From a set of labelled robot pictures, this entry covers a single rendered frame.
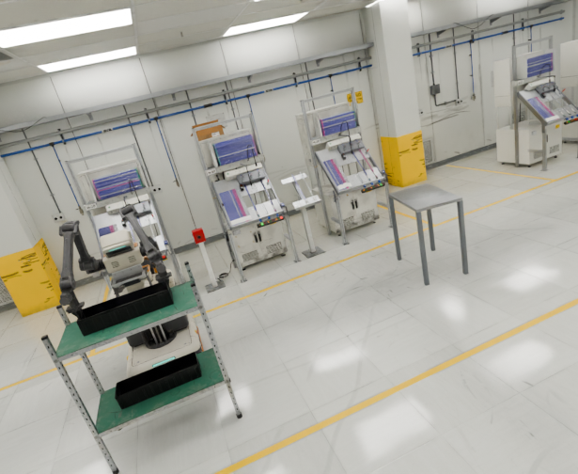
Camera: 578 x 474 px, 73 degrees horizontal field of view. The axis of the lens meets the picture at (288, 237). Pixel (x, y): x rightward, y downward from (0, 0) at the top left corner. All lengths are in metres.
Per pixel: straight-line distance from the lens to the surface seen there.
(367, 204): 5.71
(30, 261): 6.41
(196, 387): 2.95
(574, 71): 8.74
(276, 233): 5.24
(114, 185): 5.02
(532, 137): 7.56
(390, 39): 7.17
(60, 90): 6.57
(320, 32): 7.19
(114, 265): 3.28
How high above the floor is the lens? 2.07
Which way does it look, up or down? 20 degrees down
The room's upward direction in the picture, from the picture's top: 14 degrees counter-clockwise
